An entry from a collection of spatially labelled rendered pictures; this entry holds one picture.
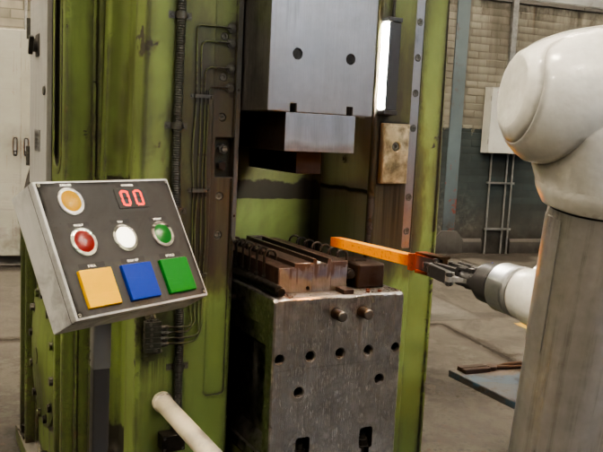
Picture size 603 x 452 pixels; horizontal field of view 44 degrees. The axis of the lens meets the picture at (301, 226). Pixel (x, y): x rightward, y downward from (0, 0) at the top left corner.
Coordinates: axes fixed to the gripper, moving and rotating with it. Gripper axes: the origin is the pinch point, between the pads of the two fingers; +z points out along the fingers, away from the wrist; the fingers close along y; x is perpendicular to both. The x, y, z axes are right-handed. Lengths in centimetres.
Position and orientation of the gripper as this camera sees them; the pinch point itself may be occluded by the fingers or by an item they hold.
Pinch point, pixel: (431, 264)
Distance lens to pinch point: 155.2
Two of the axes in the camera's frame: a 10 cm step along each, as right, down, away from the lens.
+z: -4.6, -1.5, 8.7
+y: 8.9, -0.1, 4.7
